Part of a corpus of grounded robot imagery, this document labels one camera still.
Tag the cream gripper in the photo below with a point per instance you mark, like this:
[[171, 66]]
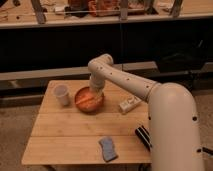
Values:
[[97, 93]]

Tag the orange pepper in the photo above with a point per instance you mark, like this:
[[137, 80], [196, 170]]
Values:
[[86, 99]]

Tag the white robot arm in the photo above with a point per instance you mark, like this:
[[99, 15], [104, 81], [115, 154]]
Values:
[[172, 112]]

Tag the orange ceramic bowl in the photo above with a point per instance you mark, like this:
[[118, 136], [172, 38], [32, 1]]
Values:
[[88, 106]]

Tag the white tube bottle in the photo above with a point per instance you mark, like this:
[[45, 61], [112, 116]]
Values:
[[129, 104]]

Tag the translucent plastic cup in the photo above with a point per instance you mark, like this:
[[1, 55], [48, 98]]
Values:
[[61, 93]]

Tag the blue sponge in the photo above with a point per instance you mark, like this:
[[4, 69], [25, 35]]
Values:
[[108, 149]]

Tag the wooden table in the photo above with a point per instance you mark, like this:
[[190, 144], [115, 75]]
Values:
[[66, 136]]

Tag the black striped box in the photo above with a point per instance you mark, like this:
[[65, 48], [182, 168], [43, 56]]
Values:
[[144, 136]]

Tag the wooden shelf with clutter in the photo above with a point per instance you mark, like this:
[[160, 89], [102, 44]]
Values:
[[49, 13]]

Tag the black object on floor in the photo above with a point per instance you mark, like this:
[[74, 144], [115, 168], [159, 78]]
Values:
[[208, 151]]

